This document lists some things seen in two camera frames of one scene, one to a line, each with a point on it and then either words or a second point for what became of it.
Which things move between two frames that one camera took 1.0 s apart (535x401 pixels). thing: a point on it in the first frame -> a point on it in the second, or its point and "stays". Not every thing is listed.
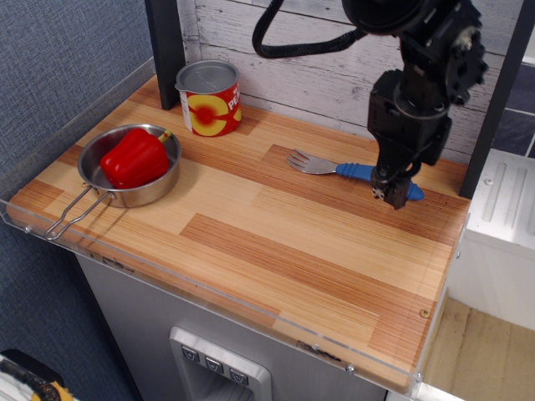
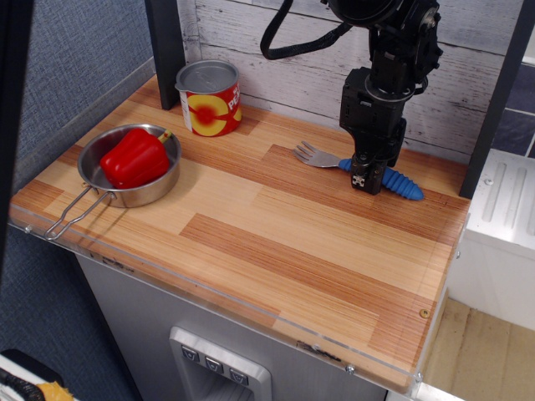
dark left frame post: x=166 y=36 stays
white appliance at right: x=494 y=271 stays
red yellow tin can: x=210 y=97 stays
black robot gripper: x=405 y=139 -> x=377 y=124
